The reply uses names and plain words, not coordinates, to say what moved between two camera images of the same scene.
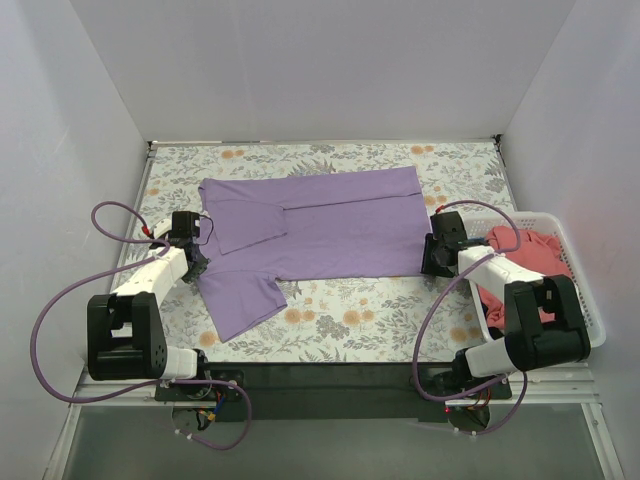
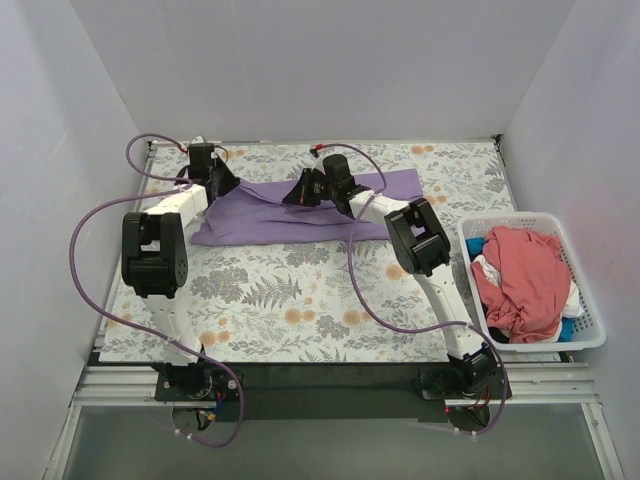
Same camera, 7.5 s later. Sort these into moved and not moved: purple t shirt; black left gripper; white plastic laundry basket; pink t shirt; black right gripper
Moved: black left gripper; purple t shirt; black right gripper
Not moved: pink t shirt; white plastic laundry basket
